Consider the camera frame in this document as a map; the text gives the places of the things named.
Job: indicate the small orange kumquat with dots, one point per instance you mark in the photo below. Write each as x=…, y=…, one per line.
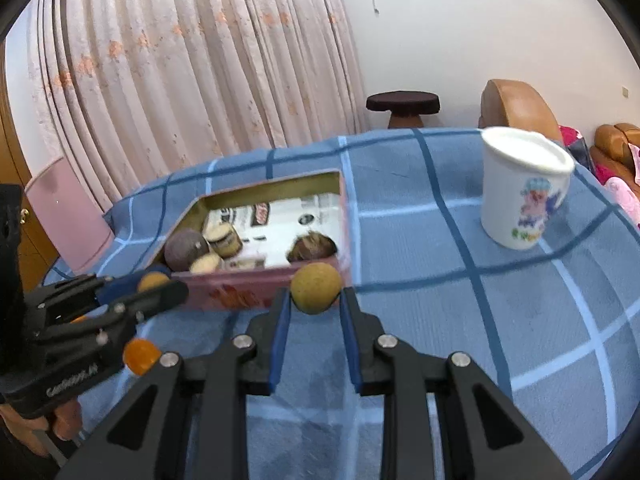
x=141, y=356

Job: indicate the brown chocolate ball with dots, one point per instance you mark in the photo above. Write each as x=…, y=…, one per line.
x=312, y=247

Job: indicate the wooden door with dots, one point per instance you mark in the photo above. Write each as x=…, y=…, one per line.
x=20, y=200

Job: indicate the person's left hand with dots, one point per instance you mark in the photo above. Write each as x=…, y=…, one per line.
x=65, y=419

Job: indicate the purple passion fruit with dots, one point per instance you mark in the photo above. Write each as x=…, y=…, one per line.
x=185, y=254

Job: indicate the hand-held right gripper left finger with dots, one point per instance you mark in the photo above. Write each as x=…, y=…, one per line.
x=280, y=341

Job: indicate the dark round stool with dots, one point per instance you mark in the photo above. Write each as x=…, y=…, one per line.
x=402, y=102

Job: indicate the round cookie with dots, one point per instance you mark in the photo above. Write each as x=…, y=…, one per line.
x=223, y=239

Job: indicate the blue plaid tablecloth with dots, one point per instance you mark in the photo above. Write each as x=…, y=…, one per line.
x=425, y=260

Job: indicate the yellow-brown round longan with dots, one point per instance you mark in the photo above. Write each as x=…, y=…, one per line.
x=316, y=287

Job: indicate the small yellow-brown longan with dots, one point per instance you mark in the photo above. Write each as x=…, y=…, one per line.
x=152, y=281

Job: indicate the white cartoon print cup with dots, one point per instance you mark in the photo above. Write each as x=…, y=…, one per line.
x=520, y=185

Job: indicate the brown leather sofa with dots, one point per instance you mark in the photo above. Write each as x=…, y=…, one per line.
x=520, y=105

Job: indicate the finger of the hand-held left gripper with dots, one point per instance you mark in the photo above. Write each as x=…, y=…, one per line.
x=160, y=296
x=120, y=287

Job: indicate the pink printed blanket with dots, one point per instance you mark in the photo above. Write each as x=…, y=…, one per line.
x=625, y=200

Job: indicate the printed white paper liner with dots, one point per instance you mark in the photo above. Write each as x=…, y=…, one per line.
x=285, y=220

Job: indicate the pink rectangular tin box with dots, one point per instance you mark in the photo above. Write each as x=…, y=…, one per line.
x=235, y=292

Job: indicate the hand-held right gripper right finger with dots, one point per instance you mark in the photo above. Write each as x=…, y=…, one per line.
x=350, y=346

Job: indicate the tan round fruit piece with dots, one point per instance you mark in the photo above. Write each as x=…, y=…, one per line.
x=205, y=263

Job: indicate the pink floral curtain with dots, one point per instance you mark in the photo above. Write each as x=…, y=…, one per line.
x=200, y=70

